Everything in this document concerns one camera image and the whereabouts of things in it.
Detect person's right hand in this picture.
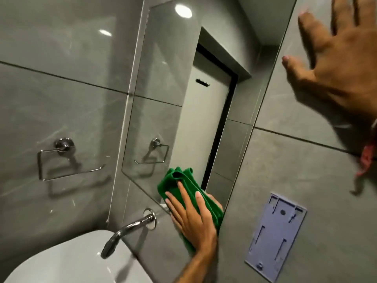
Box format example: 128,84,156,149
282,0,377,119

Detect person's left forearm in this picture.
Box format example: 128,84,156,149
174,251,219,283

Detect chrome wall faucet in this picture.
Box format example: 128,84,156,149
100,208,157,259

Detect lilac plastic wall mounting plate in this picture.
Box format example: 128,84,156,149
244,192,308,283

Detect red thread wristband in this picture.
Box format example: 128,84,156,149
356,120,377,178

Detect frameless wall mirror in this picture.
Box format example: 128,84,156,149
121,0,298,234

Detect person's left hand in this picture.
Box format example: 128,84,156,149
164,181,224,254

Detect white ceramic sink basin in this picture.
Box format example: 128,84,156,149
3,230,154,283

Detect chrome towel ring holder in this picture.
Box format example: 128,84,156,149
37,138,106,182

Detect green microfibre cloth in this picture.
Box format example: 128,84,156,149
157,166,225,253

